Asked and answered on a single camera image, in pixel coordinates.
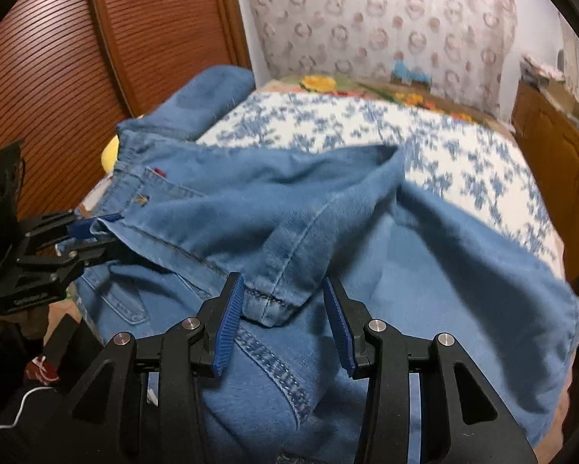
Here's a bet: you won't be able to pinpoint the yellow plush toy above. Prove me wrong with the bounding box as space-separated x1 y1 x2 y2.
100 135 122 175

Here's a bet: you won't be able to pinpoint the circle-patterned sheer curtain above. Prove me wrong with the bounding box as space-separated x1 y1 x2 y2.
241 0 519 117

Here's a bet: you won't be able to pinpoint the blue plush toy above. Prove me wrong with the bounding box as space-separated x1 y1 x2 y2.
391 58 432 83

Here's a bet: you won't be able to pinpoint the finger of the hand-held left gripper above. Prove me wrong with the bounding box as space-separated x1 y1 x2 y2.
52 241 126 276
21 210 123 252

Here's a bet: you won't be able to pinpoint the small cardboard box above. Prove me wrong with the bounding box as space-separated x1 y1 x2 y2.
391 77 430 91

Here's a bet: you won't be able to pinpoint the wooden sideboard cabinet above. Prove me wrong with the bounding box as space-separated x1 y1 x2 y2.
512 80 579 281

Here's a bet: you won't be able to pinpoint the blue denim pants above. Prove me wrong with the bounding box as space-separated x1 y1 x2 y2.
74 64 579 464

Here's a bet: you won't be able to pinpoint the brown slatted wooden wardrobe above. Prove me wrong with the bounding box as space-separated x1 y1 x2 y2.
0 0 251 233

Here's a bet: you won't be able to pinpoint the colourful flower blanket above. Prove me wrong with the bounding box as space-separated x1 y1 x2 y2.
270 75 517 129

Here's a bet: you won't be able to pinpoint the stack of folded floral cloths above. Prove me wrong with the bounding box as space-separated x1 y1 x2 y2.
519 55 565 80

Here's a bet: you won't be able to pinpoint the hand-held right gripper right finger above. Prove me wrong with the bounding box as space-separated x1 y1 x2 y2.
322 276 536 464

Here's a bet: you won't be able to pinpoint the white drawstring cord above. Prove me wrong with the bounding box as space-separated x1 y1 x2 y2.
0 383 60 431

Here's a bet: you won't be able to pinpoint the white blue-flowered cloth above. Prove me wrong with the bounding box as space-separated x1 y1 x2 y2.
195 91 565 281

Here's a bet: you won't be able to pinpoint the person's dark clothing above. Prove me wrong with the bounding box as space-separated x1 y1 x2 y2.
0 314 106 464

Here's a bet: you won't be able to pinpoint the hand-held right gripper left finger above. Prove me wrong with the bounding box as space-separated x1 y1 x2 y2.
28 272 246 464

